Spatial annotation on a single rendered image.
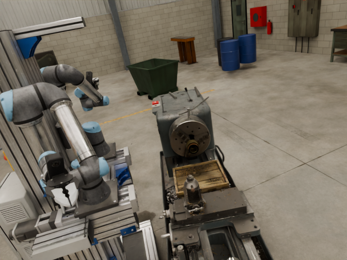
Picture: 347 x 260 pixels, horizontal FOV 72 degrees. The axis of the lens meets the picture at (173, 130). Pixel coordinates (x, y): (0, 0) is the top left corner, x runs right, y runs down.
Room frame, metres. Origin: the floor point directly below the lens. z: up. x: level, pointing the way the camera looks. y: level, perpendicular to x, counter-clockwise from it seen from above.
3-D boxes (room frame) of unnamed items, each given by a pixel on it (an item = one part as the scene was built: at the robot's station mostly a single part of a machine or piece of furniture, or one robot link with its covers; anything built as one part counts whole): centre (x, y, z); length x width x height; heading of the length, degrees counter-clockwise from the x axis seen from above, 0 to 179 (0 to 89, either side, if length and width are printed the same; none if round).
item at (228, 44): (7.88, -2.25, 0.44); 0.59 x 0.59 x 0.88
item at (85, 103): (1.83, 0.61, 1.46); 0.11 x 0.08 x 0.11; 78
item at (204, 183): (1.41, -0.12, 0.89); 0.36 x 0.30 x 0.04; 91
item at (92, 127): (1.55, 0.56, 1.33); 0.13 x 0.12 x 0.14; 78
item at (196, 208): (1.08, -0.04, 0.99); 0.20 x 0.10 x 0.05; 1
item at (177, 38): (10.65, -1.07, 0.50); 1.61 x 0.44 x 1.00; 17
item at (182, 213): (1.05, -0.10, 0.95); 0.43 x 0.17 x 0.05; 91
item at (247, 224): (1.00, -0.12, 0.90); 0.47 x 0.30 x 0.06; 91
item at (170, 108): (2.08, -0.09, 1.06); 0.59 x 0.48 x 0.39; 1
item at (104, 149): (1.55, 0.55, 1.21); 0.15 x 0.15 x 0.10
